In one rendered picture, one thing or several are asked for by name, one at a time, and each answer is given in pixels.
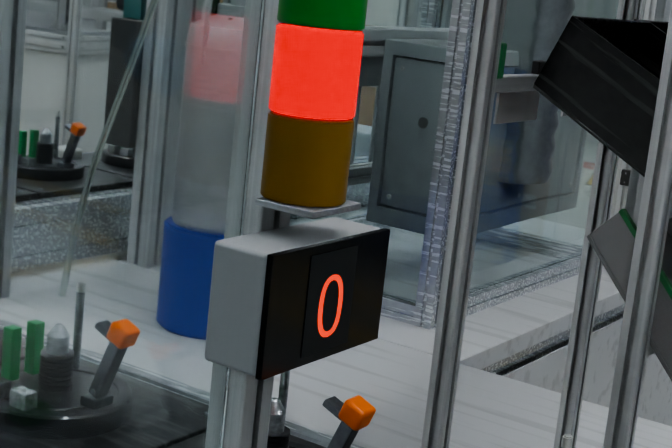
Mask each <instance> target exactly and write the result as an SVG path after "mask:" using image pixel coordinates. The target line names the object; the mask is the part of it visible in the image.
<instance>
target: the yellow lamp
mask: <svg viewBox="0 0 672 448"><path fill-rule="evenodd" d="M353 131H354V120H353V119H348V120H324V119H312V118H303V117H296V116H290V115H285V114H280V113H277V112H274V111H270V113H269V112H268V117H267V128H266V138H265V149H264V159H263V169H262V180H261V190H260V194H261V195H262V196H263V197H264V198H266V199H269V200H272V201H275V202H279V203H283V204H289V205H295V206H304V207H335V206H340V205H342V204H343V203H345V202H346V194H347V185H348V176H349V167H350V158H351V149H352V140H353Z"/></svg>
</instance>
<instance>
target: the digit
mask: <svg viewBox="0 0 672 448"><path fill-rule="evenodd" d="M357 253H358V245H357V246H352V247H348V248H344V249H340V250H336V251H331V252H327V253H323V254H319V255H315V256H312V259H311V269H310V278H309V288H308V297H307V307H306V316H305V326H304V335H303V345H302V354H301V358H304V357H307V356H310V355H313V354H316V353H318V352H321V351H324V350H327V349H330V348H333V347H335V346H338V345H341V344H344V343H347V342H348V333H349V324H350V315H351V307H352V298H353V289H354V280H355V271H356V262H357Z"/></svg>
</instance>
